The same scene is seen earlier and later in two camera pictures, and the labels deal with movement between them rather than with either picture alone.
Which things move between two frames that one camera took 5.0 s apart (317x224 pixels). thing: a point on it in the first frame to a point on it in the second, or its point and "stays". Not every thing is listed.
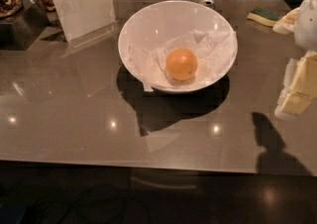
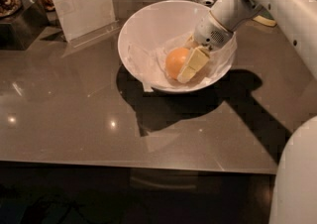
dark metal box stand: x=19 y=30 stays
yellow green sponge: x=265 y=16 stays
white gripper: x=307 y=26 to x=210 y=33
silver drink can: x=209 y=3 stays
